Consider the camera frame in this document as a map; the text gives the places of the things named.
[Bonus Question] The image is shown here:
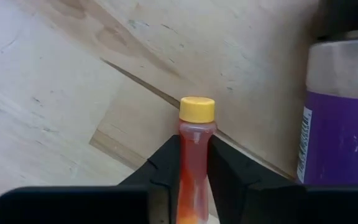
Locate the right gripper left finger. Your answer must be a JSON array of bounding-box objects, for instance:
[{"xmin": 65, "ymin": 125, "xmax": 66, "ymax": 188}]
[{"xmin": 0, "ymin": 134, "xmax": 182, "ymax": 224}]

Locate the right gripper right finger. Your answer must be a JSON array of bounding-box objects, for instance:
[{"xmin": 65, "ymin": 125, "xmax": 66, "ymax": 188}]
[{"xmin": 208, "ymin": 135, "xmax": 358, "ymax": 224}]

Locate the red sauce bottle yellow cap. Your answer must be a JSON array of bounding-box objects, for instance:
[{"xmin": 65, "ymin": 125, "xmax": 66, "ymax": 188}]
[{"xmin": 175, "ymin": 96, "xmax": 218, "ymax": 224}]

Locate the spice jar purple label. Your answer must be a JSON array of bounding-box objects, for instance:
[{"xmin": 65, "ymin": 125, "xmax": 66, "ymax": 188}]
[{"xmin": 296, "ymin": 0, "xmax": 358, "ymax": 187}]

